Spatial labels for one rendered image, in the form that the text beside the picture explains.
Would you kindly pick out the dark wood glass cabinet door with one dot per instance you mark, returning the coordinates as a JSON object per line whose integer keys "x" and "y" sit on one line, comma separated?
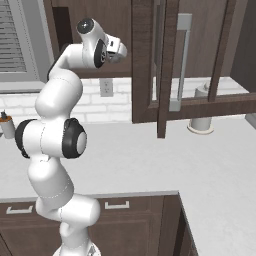
{"x": 142, "y": 66}

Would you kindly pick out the orange-capped white bottle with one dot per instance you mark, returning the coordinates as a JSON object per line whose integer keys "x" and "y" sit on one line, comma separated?
{"x": 7, "y": 126}

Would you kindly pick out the dark wood drawer front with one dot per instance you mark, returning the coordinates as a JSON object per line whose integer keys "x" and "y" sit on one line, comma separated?
{"x": 143, "y": 206}
{"x": 13, "y": 218}

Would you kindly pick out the white wall outlet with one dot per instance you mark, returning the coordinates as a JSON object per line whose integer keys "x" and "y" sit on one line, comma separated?
{"x": 106, "y": 87}

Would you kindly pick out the dark wood wall cabinet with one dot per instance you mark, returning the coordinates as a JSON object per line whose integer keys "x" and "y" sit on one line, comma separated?
{"x": 110, "y": 20}

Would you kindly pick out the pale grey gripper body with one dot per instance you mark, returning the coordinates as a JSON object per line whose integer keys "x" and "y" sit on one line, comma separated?
{"x": 119, "y": 52}

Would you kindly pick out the window with grey blinds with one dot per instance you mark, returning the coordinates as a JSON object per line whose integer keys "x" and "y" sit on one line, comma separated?
{"x": 16, "y": 40}

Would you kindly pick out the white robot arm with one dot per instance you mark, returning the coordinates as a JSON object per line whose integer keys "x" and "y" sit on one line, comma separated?
{"x": 55, "y": 140}

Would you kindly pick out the grey appliance corner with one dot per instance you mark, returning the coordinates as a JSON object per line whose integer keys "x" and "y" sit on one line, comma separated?
{"x": 252, "y": 120}

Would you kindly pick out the dark wood base cabinet door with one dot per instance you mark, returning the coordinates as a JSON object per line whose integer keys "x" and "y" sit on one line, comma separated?
{"x": 30, "y": 240}
{"x": 126, "y": 236}

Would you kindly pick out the white paper towel holder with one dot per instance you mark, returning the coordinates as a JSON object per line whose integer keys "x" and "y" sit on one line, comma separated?
{"x": 200, "y": 125}

